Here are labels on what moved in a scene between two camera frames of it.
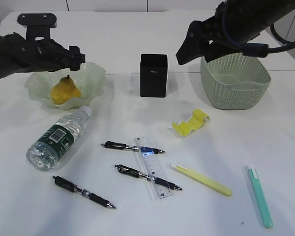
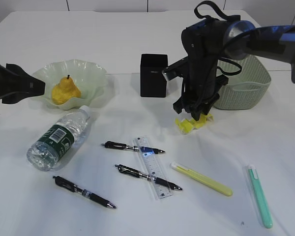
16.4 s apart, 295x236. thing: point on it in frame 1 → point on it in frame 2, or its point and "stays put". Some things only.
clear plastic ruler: [151, 167] stays put
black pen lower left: [75, 188] stays put
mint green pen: [263, 209] stays put
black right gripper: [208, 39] → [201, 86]
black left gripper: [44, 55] → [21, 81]
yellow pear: [64, 90] stays put
